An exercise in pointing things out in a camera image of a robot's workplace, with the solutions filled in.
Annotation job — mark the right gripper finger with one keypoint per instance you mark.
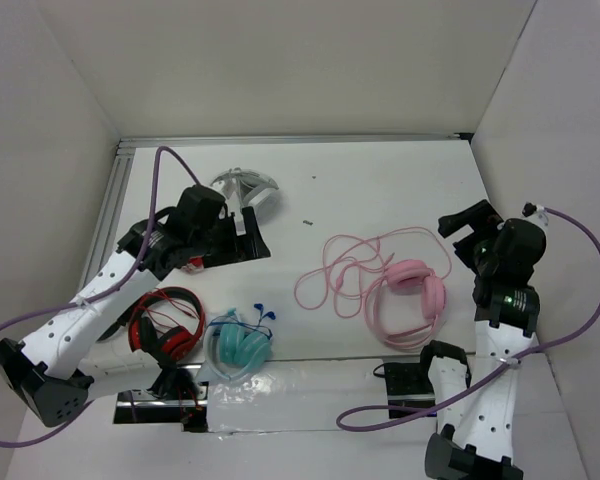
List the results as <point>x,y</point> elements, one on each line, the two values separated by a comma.
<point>478,217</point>
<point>468,251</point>

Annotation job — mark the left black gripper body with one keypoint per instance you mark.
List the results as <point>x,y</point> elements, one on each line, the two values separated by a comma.
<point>202,239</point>

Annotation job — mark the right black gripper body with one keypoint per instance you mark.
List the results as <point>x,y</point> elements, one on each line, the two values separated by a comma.
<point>486,259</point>

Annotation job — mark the pink headphones with cable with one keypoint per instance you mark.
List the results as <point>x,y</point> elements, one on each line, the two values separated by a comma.
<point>356,275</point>

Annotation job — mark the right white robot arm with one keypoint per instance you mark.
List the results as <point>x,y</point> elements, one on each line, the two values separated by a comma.
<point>477,395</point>

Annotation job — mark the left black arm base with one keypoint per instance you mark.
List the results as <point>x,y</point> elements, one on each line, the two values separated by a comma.
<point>179,399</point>

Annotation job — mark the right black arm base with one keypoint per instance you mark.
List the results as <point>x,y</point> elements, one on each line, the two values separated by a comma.
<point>406,385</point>

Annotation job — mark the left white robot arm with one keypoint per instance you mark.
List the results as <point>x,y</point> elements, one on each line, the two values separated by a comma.
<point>47,370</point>

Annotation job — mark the red folded headphones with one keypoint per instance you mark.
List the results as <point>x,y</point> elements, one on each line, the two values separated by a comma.
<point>193,265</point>

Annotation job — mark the grey white headphones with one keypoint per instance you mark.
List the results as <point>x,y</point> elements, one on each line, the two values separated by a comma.
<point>252,189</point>

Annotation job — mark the teal white headphones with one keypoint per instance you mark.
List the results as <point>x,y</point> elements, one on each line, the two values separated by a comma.
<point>233,348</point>

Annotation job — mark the red black headphones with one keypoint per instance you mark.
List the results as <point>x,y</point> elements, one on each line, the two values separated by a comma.
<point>167,325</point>

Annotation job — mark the blue earbuds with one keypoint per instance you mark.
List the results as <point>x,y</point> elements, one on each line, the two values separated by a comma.
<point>263,313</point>

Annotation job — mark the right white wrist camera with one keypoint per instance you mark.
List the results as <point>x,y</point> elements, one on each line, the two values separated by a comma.
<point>535,214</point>

